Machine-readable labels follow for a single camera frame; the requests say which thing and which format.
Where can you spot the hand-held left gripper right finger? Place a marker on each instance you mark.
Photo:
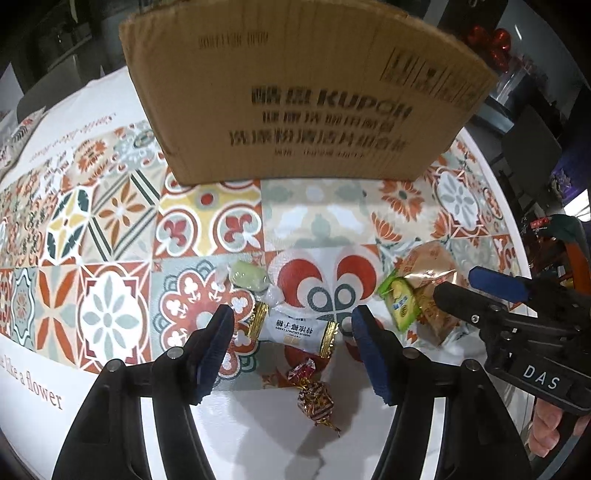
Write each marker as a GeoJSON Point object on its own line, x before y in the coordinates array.
{"type": "Point", "coordinates": [374, 355]}

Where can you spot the brown bread packet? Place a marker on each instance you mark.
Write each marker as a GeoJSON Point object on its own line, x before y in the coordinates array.
{"type": "Point", "coordinates": [431, 267]}

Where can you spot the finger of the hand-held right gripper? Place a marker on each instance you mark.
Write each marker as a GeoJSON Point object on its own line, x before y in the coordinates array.
{"type": "Point", "coordinates": [466, 307]}
{"type": "Point", "coordinates": [498, 282]}

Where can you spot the brown cardboard box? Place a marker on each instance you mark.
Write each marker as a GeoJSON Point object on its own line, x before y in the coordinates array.
{"type": "Point", "coordinates": [300, 69]}

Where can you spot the tile-patterned white tablecloth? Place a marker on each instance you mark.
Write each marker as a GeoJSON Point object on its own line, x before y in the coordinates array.
{"type": "Point", "coordinates": [115, 207]}

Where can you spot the floral tissue pack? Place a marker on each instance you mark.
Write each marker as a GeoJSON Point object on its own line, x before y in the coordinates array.
{"type": "Point", "coordinates": [21, 138]}

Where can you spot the red heart balloons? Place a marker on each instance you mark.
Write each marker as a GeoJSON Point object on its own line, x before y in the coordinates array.
{"type": "Point", "coordinates": [489, 46]}

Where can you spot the white candy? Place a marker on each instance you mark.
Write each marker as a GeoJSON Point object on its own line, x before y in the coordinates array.
{"type": "Point", "coordinates": [291, 332]}

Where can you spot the grey dining chair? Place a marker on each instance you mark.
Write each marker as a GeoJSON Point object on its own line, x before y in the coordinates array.
{"type": "Point", "coordinates": [55, 92]}

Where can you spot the person's right hand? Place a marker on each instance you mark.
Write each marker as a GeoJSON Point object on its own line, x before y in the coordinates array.
{"type": "Point", "coordinates": [549, 429]}

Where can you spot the small green snack packet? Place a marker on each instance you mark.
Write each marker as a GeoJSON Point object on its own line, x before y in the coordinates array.
{"type": "Point", "coordinates": [399, 300]}

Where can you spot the white sideboard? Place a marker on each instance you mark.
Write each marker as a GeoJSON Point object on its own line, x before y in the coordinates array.
{"type": "Point", "coordinates": [508, 94]}

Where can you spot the pale green wrapped candy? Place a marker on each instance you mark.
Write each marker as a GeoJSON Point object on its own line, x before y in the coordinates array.
{"type": "Point", "coordinates": [249, 276]}

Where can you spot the small red foil candy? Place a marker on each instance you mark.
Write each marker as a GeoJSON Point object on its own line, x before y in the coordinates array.
{"type": "Point", "coordinates": [300, 370]}

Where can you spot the dark dining chair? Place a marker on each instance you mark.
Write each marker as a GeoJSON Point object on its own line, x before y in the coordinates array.
{"type": "Point", "coordinates": [531, 143]}

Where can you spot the red striped foil candy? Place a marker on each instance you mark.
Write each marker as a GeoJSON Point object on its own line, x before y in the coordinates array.
{"type": "Point", "coordinates": [316, 404]}

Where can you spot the orange wooden chair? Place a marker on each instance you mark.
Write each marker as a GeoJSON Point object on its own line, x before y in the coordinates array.
{"type": "Point", "coordinates": [565, 244]}

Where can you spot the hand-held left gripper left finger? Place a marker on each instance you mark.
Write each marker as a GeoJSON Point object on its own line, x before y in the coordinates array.
{"type": "Point", "coordinates": [214, 355]}

